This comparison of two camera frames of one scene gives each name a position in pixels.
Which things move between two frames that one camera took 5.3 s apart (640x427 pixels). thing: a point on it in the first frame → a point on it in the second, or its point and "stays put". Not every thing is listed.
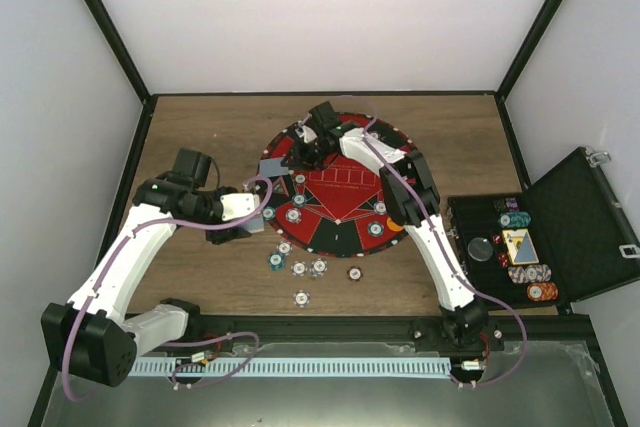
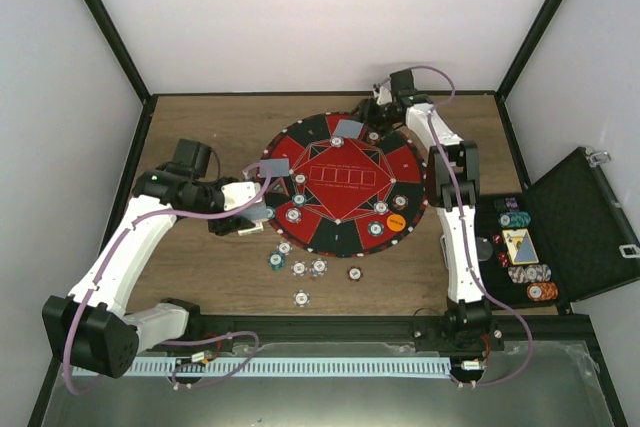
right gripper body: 313,155 → 382,120
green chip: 299,199 stays put
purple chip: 380,207 stays put
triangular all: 279,188 stays put
